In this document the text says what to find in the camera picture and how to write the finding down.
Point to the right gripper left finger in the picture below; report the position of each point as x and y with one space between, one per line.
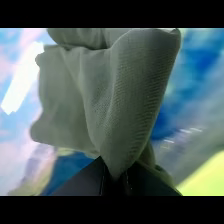
85 181

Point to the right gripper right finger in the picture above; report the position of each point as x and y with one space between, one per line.
150 183

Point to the pale green garment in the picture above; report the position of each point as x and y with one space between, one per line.
113 93

